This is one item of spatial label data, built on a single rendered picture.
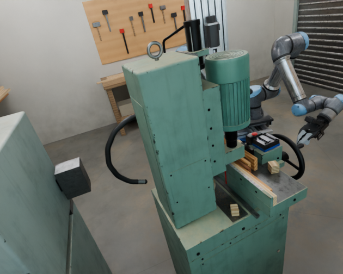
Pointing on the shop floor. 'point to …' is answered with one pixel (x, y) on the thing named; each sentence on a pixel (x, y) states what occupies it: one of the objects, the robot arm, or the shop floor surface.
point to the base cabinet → (237, 250)
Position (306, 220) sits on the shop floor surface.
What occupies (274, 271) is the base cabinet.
